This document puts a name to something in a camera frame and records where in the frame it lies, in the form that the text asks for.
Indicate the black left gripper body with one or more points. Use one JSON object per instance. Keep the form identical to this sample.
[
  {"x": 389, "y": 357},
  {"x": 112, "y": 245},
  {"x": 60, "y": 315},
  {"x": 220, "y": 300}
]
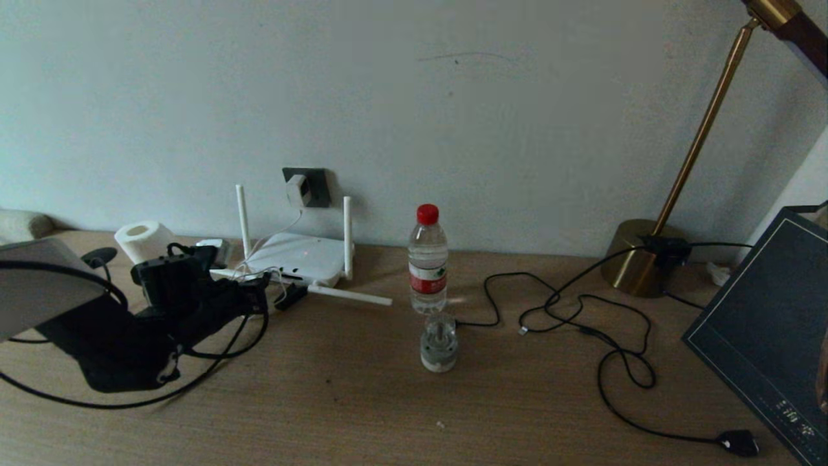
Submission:
[{"x": 187, "y": 298}]

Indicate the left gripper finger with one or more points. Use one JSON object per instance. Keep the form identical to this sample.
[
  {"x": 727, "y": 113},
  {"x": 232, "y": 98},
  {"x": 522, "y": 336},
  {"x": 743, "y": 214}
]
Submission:
[
  {"x": 259, "y": 303},
  {"x": 255, "y": 286}
]

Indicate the grey wall socket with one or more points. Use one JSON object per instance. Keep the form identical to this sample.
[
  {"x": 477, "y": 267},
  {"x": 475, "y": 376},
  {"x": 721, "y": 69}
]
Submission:
[{"x": 318, "y": 188}]

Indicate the black rectangular box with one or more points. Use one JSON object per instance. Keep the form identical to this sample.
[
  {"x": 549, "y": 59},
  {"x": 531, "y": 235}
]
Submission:
[{"x": 294, "y": 294}]

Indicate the small grey clear-topped device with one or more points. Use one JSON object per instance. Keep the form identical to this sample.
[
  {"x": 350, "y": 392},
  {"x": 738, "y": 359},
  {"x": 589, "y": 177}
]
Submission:
[{"x": 440, "y": 353}]

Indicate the small black power box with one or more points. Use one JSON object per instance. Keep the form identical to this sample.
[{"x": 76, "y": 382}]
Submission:
[{"x": 666, "y": 250}]

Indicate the white toilet paper roll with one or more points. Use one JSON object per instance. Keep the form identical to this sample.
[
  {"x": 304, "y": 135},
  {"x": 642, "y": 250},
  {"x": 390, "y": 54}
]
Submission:
[{"x": 142, "y": 239}]

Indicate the beige cushion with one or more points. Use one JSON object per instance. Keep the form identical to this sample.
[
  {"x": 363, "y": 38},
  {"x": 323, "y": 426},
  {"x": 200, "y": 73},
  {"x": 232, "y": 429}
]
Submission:
[{"x": 19, "y": 225}]

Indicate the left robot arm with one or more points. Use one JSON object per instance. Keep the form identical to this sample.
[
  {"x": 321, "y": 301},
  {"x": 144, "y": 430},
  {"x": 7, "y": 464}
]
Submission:
[{"x": 39, "y": 285}]

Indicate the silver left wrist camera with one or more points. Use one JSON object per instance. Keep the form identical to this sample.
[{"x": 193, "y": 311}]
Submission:
[{"x": 217, "y": 249}]

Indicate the brass desk lamp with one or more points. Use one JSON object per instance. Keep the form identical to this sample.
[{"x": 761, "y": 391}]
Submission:
[{"x": 637, "y": 259}]

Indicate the white router with antennas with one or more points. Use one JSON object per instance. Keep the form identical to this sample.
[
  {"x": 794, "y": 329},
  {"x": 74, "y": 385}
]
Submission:
[{"x": 297, "y": 255}]

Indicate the crumpled white tissue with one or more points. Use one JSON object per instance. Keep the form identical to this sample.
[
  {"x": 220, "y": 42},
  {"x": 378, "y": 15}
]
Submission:
[{"x": 717, "y": 275}]

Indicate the red-capped water bottle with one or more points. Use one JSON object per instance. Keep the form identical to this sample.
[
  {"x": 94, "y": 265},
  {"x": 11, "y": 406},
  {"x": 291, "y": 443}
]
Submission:
[{"x": 428, "y": 278}]

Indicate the dark framed board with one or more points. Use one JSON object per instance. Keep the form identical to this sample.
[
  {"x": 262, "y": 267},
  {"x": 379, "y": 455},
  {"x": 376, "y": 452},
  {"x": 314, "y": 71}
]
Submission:
[{"x": 763, "y": 323}]

